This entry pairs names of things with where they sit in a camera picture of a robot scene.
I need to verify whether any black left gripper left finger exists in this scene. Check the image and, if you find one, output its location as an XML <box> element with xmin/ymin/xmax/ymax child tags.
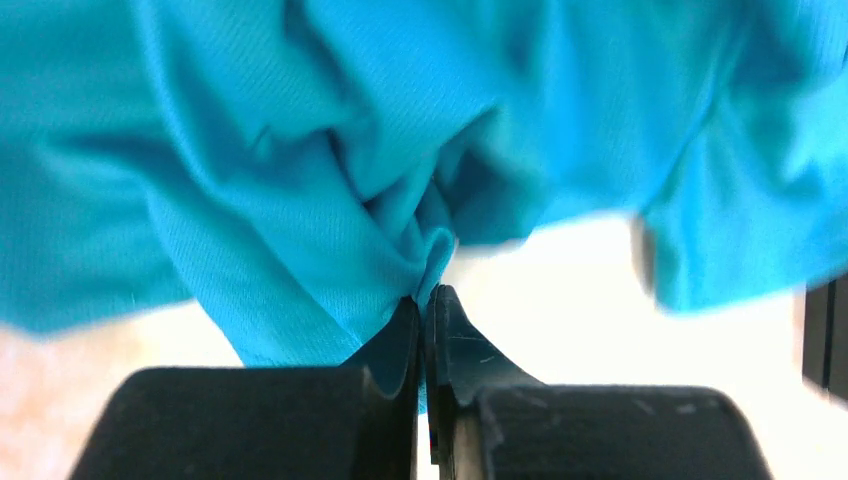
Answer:
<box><xmin>72</xmin><ymin>298</ymin><xmax>419</xmax><ymax>479</ymax></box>

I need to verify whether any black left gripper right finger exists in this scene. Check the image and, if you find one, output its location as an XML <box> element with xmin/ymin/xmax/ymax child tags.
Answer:
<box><xmin>424</xmin><ymin>285</ymin><xmax>771</xmax><ymax>479</ymax></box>

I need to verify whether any teal garment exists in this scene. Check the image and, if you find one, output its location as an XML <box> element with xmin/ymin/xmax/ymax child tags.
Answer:
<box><xmin>1</xmin><ymin>1</ymin><xmax>847</xmax><ymax>366</ymax></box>

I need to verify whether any black square frame left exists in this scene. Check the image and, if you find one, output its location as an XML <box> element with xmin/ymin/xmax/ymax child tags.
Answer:
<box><xmin>802</xmin><ymin>275</ymin><xmax>847</xmax><ymax>402</ymax></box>

